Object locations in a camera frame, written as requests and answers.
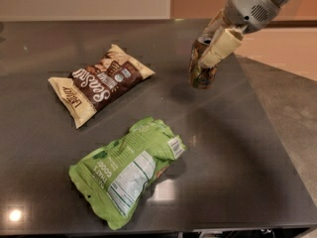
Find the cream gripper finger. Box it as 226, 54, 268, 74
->
199, 28, 243, 68
202, 9, 228, 38

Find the orange soda can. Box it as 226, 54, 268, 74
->
189, 34, 217, 89

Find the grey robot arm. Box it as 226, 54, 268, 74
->
199, 0, 289, 67

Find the brown sea salt chip bag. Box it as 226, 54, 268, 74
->
49, 45, 154, 129

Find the green snack bag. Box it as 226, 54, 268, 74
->
68, 117, 186, 230

